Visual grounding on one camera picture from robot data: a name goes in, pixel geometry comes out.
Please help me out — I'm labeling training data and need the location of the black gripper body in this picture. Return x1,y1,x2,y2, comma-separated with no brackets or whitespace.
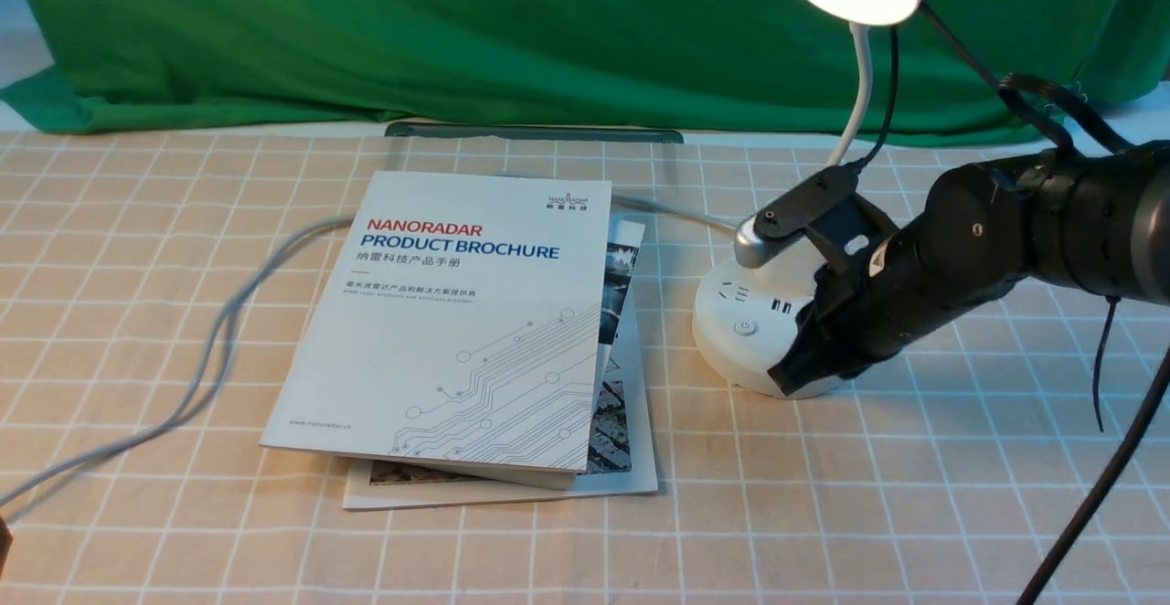
768,221,984,396

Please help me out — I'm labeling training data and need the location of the white desk lamp with sockets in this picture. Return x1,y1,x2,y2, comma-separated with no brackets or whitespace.
691,0,922,399

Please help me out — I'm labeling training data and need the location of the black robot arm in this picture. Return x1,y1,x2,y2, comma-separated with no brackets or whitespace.
753,140,1169,396

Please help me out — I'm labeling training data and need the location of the green backdrop cloth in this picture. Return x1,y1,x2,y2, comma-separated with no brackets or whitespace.
4,0,1166,146

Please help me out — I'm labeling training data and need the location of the lower photo brochure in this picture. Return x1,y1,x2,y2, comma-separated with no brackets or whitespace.
343,218,659,513

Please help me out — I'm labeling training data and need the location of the dark metal bar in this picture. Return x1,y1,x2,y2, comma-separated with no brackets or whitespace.
383,121,684,145

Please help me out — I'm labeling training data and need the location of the white Nanoradar product brochure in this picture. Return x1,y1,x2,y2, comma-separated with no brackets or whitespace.
261,171,612,474

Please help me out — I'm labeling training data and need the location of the checkered beige tablecloth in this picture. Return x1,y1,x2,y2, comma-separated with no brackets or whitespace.
1,132,1166,604

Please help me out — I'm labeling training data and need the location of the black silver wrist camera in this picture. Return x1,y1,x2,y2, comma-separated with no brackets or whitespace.
734,165,899,273

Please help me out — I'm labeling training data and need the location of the black camera cable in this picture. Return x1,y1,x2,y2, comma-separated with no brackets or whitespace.
846,2,1134,176

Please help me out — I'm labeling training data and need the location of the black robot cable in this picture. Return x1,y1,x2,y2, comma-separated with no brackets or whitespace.
1016,372,1170,605

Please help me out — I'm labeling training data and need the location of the grey lamp power cable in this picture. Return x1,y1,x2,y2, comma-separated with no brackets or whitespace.
0,195,738,508

